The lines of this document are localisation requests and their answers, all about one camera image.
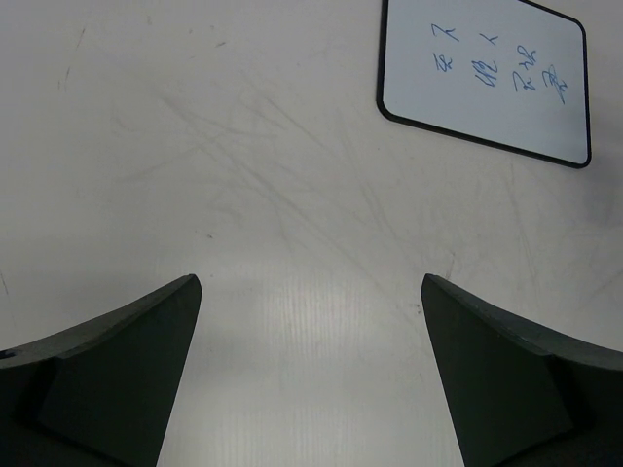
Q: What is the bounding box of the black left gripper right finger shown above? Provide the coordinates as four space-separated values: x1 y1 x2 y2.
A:
421 274 622 466

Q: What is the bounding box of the white whiteboard black frame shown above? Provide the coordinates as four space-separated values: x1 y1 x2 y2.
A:
376 0 592 168

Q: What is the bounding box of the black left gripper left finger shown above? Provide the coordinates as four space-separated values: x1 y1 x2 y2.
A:
1 274 202 466

